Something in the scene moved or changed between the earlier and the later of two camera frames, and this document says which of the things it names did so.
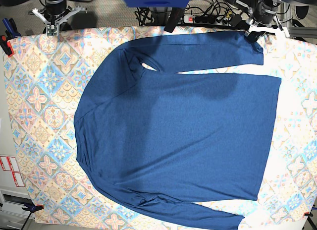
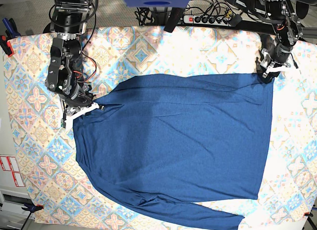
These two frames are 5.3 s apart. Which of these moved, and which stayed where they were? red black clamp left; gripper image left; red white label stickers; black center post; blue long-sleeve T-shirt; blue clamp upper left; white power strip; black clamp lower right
Moved: gripper image left; blue long-sleeve T-shirt
Stayed: white power strip; black center post; red white label stickers; red black clamp left; black clamp lower right; blue clamp upper left
